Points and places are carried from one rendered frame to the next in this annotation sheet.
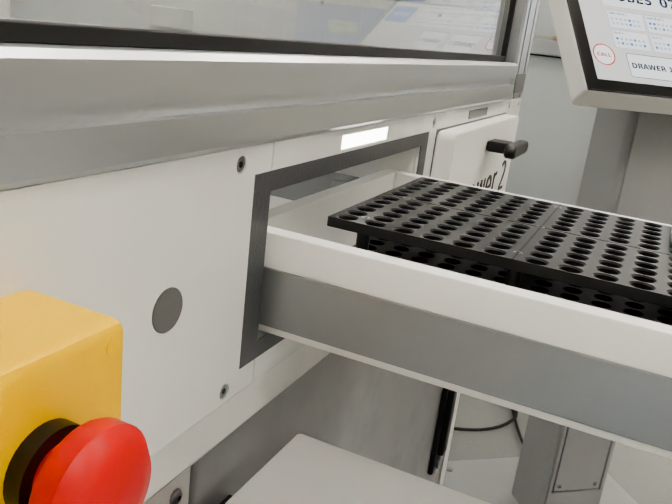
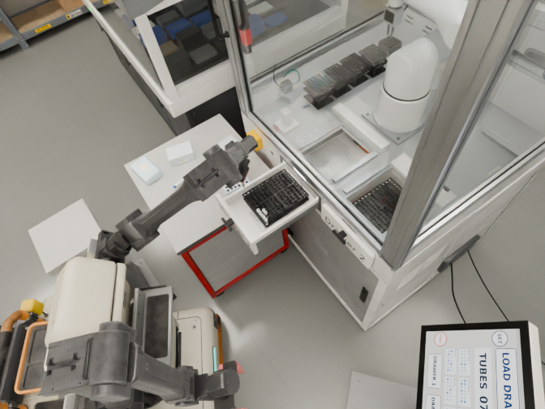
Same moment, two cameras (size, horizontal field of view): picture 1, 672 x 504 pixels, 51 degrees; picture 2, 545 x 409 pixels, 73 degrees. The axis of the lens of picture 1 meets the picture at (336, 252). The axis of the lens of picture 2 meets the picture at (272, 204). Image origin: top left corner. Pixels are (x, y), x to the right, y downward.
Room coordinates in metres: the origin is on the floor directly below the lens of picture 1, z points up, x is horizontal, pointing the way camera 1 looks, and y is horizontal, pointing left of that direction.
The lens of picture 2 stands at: (1.00, -0.80, 2.19)
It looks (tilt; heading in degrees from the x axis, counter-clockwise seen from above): 57 degrees down; 131
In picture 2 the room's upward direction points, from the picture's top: 10 degrees counter-clockwise
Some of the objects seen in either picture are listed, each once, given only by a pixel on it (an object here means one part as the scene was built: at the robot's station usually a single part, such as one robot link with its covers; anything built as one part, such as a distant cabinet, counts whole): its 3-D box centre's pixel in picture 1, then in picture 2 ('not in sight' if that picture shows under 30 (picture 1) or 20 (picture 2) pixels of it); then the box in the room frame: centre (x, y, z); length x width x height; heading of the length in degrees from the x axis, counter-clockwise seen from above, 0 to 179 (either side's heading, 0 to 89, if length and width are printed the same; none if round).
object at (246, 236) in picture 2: not in sight; (236, 223); (0.37, -0.31, 0.87); 0.29 x 0.02 x 0.11; 157
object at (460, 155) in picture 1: (476, 171); (345, 234); (0.78, -0.14, 0.87); 0.29 x 0.02 x 0.11; 157
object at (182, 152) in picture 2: not in sight; (180, 153); (-0.16, -0.09, 0.79); 0.13 x 0.09 x 0.05; 52
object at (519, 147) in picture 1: (505, 147); (341, 234); (0.77, -0.17, 0.91); 0.07 x 0.04 x 0.01; 157
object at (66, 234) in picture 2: not in sight; (104, 265); (-0.36, -0.71, 0.38); 0.30 x 0.30 x 0.76; 70
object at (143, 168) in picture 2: not in sight; (146, 170); (-0.25, -0.25, 0.78); 0.15 x 0.10 x 0.04; 168
